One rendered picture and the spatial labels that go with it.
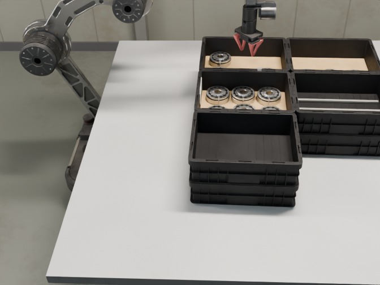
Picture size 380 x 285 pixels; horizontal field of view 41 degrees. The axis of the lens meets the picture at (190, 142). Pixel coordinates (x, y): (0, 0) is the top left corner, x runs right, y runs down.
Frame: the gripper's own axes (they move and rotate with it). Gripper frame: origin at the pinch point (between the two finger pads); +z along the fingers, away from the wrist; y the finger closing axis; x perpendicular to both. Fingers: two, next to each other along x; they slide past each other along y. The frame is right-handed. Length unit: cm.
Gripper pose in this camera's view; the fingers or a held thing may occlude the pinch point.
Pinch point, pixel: (247, 51)
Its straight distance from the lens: 210.1
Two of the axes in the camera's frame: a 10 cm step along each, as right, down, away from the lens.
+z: 0.2, 7.6, 6.5
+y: -6.5, -4.8, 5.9
